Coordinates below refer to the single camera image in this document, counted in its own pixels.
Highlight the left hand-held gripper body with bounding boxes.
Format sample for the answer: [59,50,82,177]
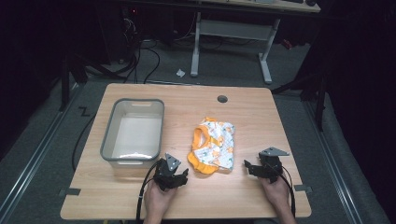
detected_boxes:
[153,152,185,191]

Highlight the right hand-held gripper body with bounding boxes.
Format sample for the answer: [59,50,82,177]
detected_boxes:
[255,147,290,184]

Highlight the person's left hand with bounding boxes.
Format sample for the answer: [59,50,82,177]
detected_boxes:
[144,180,178,218]

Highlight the person's right hand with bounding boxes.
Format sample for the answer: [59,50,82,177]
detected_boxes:
[259,175,291,213]

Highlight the orange and white baby garment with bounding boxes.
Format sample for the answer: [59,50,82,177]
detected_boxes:
[187,116,236,175]

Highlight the grey tape piece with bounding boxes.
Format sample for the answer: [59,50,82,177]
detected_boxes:
[58,187,81,198]
[293,184,313,193]

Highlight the white plastic bin grey rim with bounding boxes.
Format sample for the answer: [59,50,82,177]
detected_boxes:
[99,98,165,179]

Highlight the black metal stand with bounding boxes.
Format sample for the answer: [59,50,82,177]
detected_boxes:
[270,69,329,133]
[58,50,125,113]

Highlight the desk with white metal legs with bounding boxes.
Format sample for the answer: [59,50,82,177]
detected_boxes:
[186,0,322,85]

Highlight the dark computer tower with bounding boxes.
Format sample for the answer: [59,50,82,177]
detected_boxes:
[95,4,142,64]

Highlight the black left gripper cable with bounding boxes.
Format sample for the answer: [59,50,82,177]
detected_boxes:
[135,159,164,224]

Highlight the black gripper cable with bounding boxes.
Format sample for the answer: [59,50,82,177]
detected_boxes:
[268,161,296,218]
[135,159,164,224]

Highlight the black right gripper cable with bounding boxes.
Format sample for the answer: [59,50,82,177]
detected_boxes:
[268,161,296,218]

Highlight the metal floor rail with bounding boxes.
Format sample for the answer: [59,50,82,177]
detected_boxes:
[0,83,82,220]
[303,99,364,224]

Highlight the thin black floor cable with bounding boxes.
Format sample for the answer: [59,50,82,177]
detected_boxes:
[71,114,97,173]

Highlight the black floor cables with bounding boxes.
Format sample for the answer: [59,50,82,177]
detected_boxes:
[120,18,162,85]

